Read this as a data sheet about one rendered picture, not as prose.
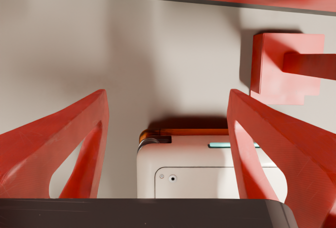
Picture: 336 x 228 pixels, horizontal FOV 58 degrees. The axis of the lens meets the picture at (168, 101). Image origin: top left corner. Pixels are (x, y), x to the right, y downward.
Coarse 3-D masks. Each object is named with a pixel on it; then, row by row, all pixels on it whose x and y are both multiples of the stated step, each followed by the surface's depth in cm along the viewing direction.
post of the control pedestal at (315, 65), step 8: (288, 56) 94; (296, 56) 89; (304, 56) 83; (312, 56) 79; (320, 56) 75; (328, 56) 71; (288, 64) 94; (296, 64) 88; (304, 64) 83; (312, 64) 79; (320, 64) 75; (328, 64) 71; (288, 72) 94; (296, 72) 88; (304, 72) 83; (312, 72) 79; (320, 72) 74; (328, 72) 71
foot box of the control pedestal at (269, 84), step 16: (256, 48) 105; (272, 48) 98; (288, 48) 98; (304, 48) 98; (320, 48) 98; (256, 64) 104; (272, 64) 99; (256, 80) 104; (272, 80) 100; (288, 80) 100; (304, 80) 100; (256, 96) 112; (272, 96) 112; (288, 96) 112
